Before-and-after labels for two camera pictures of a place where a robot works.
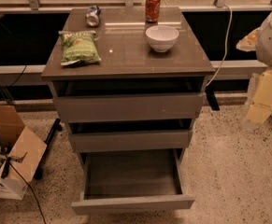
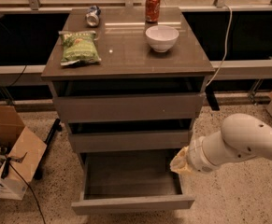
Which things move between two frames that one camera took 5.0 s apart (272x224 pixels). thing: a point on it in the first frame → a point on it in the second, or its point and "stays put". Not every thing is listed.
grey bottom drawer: x=132 y=181 stays put
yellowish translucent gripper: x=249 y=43 → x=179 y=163
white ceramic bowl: x=162 y=37 stays put
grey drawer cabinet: x=128 y=88 stays put
